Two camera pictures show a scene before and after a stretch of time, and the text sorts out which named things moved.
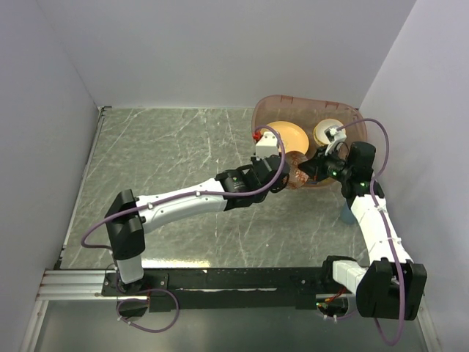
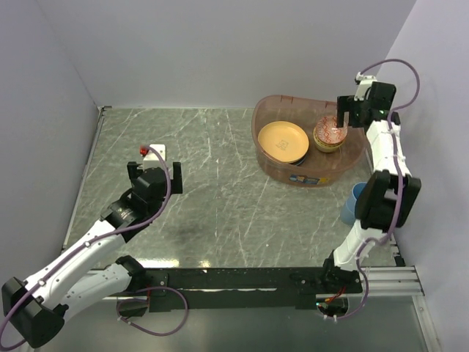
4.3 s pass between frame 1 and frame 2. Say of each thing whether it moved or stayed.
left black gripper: moved
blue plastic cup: stayed
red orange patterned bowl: moved
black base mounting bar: stayed
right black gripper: moved
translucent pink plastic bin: stayed
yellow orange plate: stayed
